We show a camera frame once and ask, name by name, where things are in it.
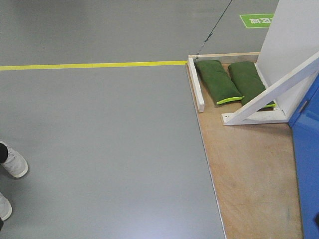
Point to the wooden plywood platform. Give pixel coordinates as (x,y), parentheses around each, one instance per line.
(253,170)

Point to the white sneaker far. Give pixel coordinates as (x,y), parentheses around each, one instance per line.
(15,164)

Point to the person black trouser legs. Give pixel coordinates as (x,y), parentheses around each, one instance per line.
(3,158)

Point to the white wooden edge rail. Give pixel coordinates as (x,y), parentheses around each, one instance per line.
(195,84)

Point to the white wooden support frame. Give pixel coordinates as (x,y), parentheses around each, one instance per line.
(250,114)

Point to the green floor sign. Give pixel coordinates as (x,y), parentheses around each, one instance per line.
(261,20)

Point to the green sandbag far left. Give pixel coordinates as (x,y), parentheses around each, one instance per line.
(218,82)

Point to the white sneaker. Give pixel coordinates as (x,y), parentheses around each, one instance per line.
(15,164)
(5,208)

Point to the green sandbag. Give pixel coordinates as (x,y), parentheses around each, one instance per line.
(218,82)
(246,79)

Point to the white wall panel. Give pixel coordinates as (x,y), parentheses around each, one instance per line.
(293,37)

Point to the blue door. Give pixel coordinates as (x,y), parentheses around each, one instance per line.
(305,128)

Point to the white sneaker near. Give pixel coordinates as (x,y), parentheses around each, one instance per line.
(5,208)

